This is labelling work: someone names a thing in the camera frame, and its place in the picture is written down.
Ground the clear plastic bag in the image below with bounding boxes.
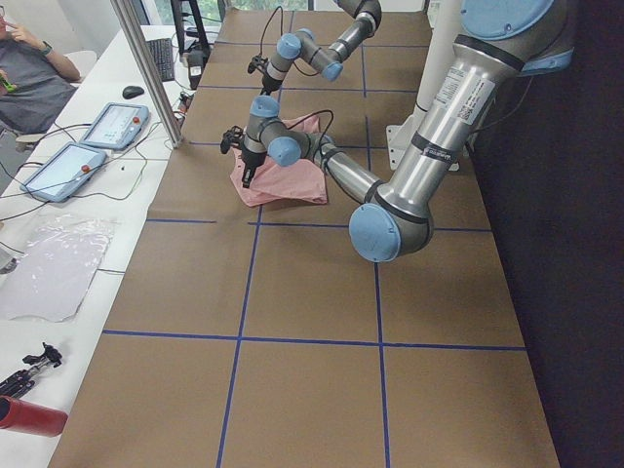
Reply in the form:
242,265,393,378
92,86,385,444
1,214,118,323

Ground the black mini tripod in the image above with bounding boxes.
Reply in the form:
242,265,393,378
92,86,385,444
1,342,62,399

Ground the black cable on table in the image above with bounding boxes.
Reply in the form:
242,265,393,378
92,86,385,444
0,121,172,220

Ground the seated person grey shirt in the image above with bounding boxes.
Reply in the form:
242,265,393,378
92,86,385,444
1,17,81,134

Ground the pink Snoopy t-shirt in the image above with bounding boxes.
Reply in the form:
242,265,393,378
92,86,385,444
230,116,328,207

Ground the near blue teach pendant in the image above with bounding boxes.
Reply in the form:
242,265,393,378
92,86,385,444
20,142,107,203

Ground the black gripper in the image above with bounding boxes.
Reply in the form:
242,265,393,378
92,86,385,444
260,74,283,96
242,148,266,188

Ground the black computer mouse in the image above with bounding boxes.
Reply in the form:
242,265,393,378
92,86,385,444
122,85,145,99

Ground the red cylinder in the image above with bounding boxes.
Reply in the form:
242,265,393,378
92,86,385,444
1,396,68,437

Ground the far blue teach pendant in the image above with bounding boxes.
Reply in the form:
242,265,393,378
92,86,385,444
80,102,150,150

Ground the blue teach pendant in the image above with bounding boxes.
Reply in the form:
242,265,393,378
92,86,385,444
20,142,107,203
80,102,150,150

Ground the aluminium frame post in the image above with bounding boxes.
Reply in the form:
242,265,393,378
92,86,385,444
111,0,182,148

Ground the brown paper table cover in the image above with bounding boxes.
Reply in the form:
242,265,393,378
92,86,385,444
51,10,558,467

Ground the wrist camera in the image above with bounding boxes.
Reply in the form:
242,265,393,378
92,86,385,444
219,126,245,154
248,55,269,74

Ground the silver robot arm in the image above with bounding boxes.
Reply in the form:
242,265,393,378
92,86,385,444
248,1,382,96
221,1,578,262

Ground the black keyboard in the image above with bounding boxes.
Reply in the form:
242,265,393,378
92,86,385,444
146,38,175,82

